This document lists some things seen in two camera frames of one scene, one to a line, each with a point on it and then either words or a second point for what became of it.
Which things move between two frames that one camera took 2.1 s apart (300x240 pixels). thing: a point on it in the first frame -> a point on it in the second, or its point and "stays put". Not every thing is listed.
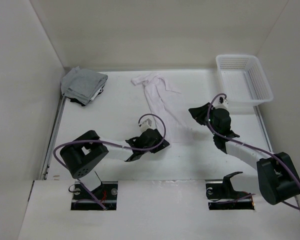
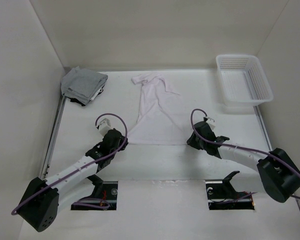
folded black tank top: [78, 101] stays put
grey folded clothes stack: [81, 84] stays put
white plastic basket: [243, 81] stays put
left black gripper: [163, 145] -> [122, 140]
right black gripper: [198, 113] -> [191, 142]
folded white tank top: [100, 90] stays put
